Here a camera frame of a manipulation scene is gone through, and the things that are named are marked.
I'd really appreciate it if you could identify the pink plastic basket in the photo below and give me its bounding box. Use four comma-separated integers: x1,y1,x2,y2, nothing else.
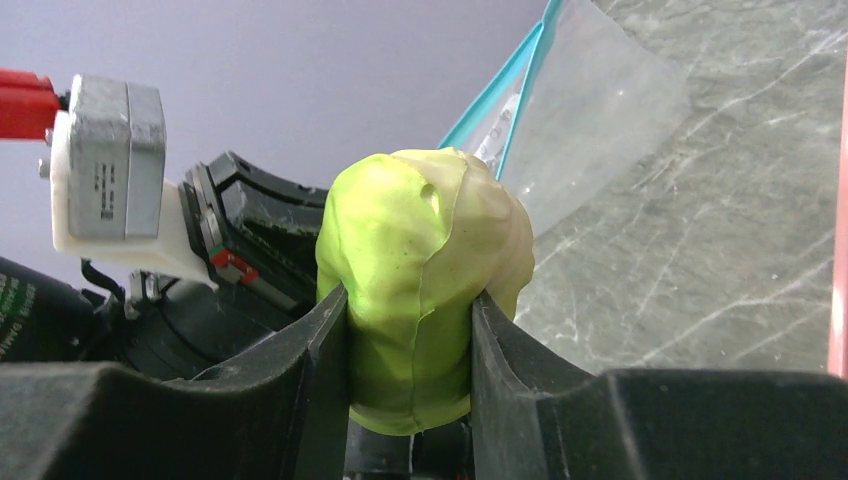
827,72,847,379

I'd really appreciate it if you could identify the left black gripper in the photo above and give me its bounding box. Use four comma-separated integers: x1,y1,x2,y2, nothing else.
125,152,327,380

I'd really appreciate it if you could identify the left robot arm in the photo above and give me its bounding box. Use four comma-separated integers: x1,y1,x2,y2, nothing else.
1,152,327,380

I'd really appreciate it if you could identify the clear zip top bag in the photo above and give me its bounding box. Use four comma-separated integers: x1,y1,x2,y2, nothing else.
443,1,690,235

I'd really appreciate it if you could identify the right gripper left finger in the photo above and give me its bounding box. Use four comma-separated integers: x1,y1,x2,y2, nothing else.
1,287,349,479

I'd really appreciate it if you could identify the green cabbage toy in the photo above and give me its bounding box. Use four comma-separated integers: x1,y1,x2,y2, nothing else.
316,148,535,436

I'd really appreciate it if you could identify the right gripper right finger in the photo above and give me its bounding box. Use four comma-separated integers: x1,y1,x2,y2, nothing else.
471,294,847,480

